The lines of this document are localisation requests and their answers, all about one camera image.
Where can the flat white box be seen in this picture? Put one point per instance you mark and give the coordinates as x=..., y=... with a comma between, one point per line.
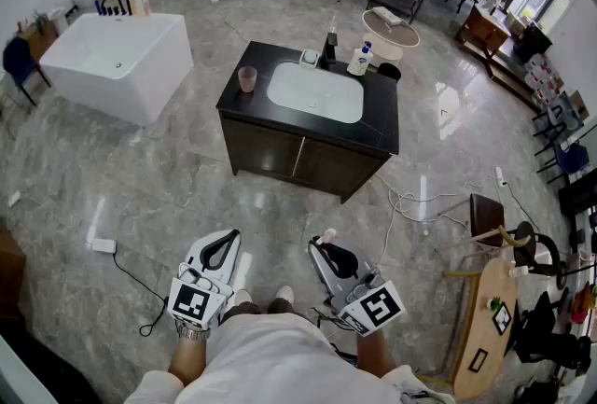
x=387, y=16

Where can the white power strip with plug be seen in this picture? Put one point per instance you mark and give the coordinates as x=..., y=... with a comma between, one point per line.
x=499, y=176

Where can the person's left white shoe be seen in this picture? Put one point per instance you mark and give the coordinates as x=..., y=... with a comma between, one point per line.
x=243, y=297

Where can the dark blue chair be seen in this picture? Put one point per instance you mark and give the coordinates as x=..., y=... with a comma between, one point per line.
x=18, y=59

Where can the stack of white red packs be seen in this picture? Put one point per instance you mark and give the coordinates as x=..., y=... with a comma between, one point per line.
x=543, y=78

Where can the white power adapter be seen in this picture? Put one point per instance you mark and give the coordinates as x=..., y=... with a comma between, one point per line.
x=103, y=245

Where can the white sink basin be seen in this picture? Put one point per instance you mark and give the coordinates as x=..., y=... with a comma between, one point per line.
x=317, y=92

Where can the black storage box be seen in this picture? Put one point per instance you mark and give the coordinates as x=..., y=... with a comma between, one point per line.
x=534, y=43

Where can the black bathtub faucet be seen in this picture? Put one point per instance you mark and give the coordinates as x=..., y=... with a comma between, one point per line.
x=112, y=9

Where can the round beige coffee table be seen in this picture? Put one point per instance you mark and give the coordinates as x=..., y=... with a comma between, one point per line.
x=396, y=38

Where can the white soap dish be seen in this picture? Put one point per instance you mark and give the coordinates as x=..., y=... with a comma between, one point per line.
x=302, y=62

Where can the white pump bottle blue cap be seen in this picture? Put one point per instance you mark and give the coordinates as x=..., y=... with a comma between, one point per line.
x=358, y=62

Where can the small white floor box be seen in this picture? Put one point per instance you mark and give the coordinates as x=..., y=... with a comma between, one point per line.
x=14, y=198

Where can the black sink faucet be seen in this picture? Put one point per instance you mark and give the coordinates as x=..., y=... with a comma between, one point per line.
x=329, y=50

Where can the silver wristwatch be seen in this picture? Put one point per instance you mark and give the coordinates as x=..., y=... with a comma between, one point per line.
x=191, y=333

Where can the brown stool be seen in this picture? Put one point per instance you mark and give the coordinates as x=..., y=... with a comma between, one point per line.
x=486, y=215

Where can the person's dark trousers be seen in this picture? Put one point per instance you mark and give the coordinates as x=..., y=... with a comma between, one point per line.
x=242, y=310

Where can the white soap bar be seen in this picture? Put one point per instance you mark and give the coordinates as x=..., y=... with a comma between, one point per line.
x=309, y=56

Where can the person's right white shoe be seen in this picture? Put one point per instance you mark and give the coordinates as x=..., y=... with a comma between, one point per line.
x=285, y=294

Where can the blue chair black legs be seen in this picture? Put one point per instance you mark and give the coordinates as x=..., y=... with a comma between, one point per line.
x=573, y=159

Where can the person's left forearm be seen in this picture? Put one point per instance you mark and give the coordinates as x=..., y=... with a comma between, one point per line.
x=189, y=360

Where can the white bathtub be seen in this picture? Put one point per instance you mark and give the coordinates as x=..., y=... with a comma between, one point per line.
x=140, y=85

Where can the black vanity cabinet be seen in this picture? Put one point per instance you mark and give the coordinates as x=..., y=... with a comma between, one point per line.
x=261, y=145

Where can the pink translucent cup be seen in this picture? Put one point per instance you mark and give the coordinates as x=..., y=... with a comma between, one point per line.
x=247, y=79

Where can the black round chair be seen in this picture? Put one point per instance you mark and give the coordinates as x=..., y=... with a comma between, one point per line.
x=524, y=248

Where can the person's right forearm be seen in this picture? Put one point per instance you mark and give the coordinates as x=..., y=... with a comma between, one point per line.
x=375, y=353

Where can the small pink bottle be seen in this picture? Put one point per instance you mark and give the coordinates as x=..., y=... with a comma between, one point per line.
x=146, y=6

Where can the cream pump bottle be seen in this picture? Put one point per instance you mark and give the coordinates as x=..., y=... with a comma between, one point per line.
x=136, y=3

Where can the oval wooden table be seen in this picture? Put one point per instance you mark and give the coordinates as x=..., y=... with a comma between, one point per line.
x=485, y=346

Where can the brown wooden desk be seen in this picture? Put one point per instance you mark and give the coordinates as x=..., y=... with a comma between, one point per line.
x=485, y=26

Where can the person's white shirt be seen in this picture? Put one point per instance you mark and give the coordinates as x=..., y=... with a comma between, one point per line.
x=280, y=365

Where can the small black picture frame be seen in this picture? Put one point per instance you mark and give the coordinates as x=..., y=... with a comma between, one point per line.
x=502, y=319

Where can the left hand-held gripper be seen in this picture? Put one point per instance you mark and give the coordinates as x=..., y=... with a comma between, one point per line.
x=193, y=302

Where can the person's white shoe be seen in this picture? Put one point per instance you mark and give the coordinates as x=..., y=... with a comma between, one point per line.
x=285, y=294
x=243, y=297

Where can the black round bin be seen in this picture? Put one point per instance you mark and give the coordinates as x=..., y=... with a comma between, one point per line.
x=389, y=72

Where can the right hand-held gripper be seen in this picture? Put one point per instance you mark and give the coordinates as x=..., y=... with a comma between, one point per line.
x=373, y=306

